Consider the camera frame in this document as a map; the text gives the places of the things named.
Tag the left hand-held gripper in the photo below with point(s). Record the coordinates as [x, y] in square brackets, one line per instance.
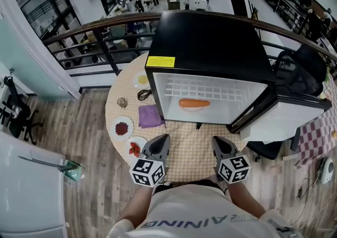
[146, 172]

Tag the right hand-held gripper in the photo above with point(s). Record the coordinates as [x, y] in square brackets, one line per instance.
[234, 169]

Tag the orange carrot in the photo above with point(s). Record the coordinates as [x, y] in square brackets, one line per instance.
[193, 103]

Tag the black mini fridge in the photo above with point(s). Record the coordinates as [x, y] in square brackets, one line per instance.
[210, 44]

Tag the person's right forearm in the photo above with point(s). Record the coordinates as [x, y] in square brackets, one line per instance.
[245, 200]

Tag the person's left forearm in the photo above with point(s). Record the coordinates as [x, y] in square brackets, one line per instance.
[134, 205]

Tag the white plate with strawberries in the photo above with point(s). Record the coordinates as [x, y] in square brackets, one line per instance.
[134, 148]

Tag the round table with checkered cloth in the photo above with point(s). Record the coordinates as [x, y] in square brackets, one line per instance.
[189, 147]

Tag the purple cloth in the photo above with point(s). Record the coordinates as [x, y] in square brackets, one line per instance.
[150, 117]

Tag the white plate with red beans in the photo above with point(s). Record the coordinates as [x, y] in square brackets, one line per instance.
[122, 128]

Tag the small glass cup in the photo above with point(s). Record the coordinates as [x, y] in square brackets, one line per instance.
[122, 102]

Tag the person's white printed shirt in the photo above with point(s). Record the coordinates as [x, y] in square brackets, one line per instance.
[200, 213]

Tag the white plate with yellow food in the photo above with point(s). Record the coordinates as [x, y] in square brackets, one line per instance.
[140, 79]

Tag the pink checkered tablecloth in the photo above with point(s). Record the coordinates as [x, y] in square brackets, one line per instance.
[318, 137]

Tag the white round appliance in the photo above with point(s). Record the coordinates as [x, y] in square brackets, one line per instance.
[327, 171]

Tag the black railing with wooden handrail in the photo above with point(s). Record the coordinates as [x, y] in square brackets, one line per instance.
[105, 42]

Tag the black office chair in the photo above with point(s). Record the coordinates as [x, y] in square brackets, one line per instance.
[18, 118]

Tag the frosted glass door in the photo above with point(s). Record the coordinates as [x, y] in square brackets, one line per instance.
[34, 60]

